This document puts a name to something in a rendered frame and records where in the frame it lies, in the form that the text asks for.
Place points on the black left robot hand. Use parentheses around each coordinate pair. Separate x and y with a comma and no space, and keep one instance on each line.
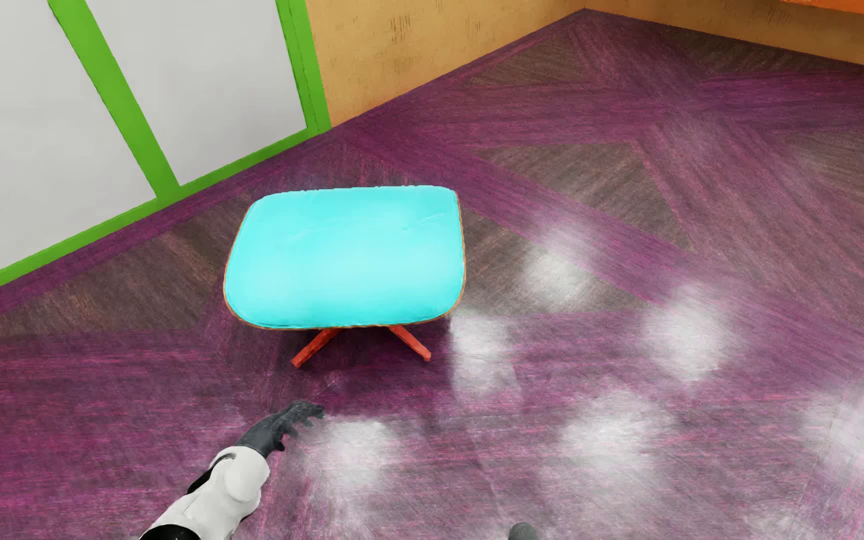
(274,429)

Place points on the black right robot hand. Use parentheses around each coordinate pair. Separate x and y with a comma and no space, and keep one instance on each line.
(522,532)

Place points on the teal cushioned chair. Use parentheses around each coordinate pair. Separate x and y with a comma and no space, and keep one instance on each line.
(342,255)

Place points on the green framed white window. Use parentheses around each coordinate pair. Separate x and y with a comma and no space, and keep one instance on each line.
(113,112)

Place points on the orange furniture edge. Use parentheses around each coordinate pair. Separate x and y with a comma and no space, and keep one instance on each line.
(852,6)

